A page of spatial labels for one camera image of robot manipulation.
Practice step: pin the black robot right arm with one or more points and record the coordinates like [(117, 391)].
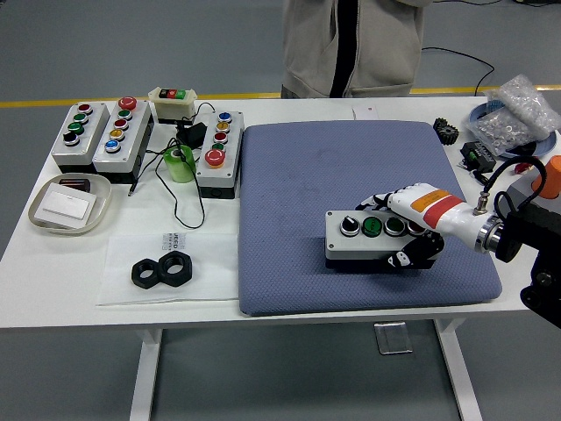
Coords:
[(513, 239)]

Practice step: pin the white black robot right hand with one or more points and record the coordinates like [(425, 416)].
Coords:
[(442, 208)]

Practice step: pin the dark brown block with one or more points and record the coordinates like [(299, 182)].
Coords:
[(74, 183)]

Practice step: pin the blue-grey padded mat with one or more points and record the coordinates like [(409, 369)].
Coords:
[(307, 175)]

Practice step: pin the long grey mushroom-button control box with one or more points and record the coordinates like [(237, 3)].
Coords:
[(131, 138)]

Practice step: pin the large black hex nut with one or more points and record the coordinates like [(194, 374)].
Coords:
[(184, 274)]

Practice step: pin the black power adapter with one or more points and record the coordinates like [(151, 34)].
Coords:
[(190, 135)]

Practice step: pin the small black hex nut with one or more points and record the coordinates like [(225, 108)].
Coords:
[(137, 276)]

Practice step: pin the dark floor equipment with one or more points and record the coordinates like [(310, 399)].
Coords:
[(539, 2)]

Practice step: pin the white oval tray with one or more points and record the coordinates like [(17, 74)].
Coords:
[(100, 217)]

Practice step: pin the clear bag of washers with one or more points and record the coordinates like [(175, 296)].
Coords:
[(513, 118)]

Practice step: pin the small red clip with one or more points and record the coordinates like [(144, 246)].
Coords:
[(522, 167)]

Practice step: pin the white table leg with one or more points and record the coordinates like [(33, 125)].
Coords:
[(458, 377), (146, 377)]

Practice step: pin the grey button box with knob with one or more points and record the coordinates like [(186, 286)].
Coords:
[(337, 243)]

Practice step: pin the orange cylinder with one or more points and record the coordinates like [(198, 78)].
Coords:
[(553, 175)]

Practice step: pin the black module with green terminal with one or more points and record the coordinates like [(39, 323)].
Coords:
[(480, 158)]

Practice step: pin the blue round plate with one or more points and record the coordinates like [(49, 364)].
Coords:
[(544, 147)]

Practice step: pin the short grey mushroom-button control box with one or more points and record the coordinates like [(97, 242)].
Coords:
[(231, 144)]

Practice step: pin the green tape roll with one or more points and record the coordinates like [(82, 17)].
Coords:
[(179, 171)]

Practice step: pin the black gear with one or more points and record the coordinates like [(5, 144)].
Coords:
[(447, 133)]

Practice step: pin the grey four-button control box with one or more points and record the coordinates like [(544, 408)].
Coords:
[(90, 142)]

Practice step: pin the person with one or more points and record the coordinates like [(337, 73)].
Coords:
[(385, 48)]

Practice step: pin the grey wedge block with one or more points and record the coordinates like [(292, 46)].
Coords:
[(523, 194)]

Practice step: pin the white wall switch plate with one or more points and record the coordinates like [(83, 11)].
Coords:
[(66, 206)]

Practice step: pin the cream three-button switch box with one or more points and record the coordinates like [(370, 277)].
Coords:
[(173, 109)]

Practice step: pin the small black connector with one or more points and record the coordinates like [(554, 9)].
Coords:
[(482, 179)]

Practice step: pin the silver under-table bracket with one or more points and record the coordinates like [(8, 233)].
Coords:
[(393, 337)]

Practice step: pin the clear printed plastic bag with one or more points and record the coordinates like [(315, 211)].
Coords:
[(210, 272)]

